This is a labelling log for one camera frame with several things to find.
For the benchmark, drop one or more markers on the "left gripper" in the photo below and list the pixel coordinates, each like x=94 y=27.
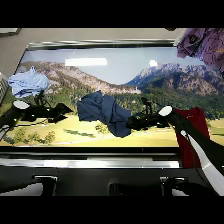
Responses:
x=55 y=112

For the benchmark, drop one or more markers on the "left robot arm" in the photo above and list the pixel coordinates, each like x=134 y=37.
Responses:
x=13 y=113

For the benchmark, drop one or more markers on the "purple patterned garment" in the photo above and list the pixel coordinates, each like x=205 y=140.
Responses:
x=206 y=46

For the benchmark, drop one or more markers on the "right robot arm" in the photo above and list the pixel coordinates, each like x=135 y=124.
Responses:
x=200 y=140

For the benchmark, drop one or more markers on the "silver frame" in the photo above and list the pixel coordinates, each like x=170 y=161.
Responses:
x=90 y=163

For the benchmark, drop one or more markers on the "red garment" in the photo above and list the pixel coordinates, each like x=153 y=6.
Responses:
x=196 y=123

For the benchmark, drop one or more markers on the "dark blue T-shirt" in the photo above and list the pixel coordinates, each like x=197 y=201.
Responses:
x=103 y=111

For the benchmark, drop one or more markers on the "light blue garment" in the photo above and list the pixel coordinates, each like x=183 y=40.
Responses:
x=28 y=83

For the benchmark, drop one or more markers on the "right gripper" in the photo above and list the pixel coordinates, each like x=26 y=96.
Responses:
x=143 y=121

